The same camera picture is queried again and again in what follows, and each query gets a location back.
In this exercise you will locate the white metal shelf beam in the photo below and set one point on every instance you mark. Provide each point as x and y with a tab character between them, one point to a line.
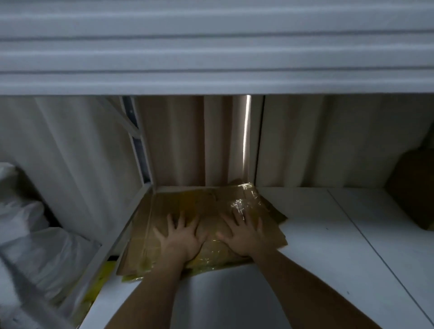
112	237

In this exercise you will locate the person's right little finger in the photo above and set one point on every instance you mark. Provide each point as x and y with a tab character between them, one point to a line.
265	229

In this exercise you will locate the person's left hand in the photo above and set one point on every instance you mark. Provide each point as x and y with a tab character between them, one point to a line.
179	244

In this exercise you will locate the person's left little finger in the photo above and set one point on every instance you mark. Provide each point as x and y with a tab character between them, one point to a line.
160	234

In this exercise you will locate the person's right forearm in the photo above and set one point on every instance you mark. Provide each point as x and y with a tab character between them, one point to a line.
305	295

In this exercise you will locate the person's left forearm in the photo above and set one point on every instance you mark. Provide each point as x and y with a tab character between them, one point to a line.
152	298

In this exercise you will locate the yellow packet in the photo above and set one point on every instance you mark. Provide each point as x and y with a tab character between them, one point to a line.
100	288

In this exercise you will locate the person's right middle finger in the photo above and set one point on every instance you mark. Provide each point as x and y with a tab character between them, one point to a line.
241	218

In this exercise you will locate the person's left middle finger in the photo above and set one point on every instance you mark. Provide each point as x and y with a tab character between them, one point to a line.
182	221

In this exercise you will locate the person's right hand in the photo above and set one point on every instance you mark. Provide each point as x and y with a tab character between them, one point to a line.
246	242

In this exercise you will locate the white plastic bag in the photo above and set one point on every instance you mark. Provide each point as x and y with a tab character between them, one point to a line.
37	250

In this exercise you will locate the plain brown cardboard box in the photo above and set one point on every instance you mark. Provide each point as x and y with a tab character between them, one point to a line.
145	230

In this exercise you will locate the person's right thumb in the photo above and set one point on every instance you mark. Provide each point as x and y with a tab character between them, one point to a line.
223	236

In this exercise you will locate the cardboard box shiny tape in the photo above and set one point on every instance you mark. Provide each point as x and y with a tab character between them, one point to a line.
217	206

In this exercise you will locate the white metal shelf upright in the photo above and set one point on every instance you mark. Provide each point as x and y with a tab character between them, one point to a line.
139	149

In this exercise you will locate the person's left thumb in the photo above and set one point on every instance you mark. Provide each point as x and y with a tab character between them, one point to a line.
204	239

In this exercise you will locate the white shelf board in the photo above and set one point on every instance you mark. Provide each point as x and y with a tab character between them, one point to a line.
339	254

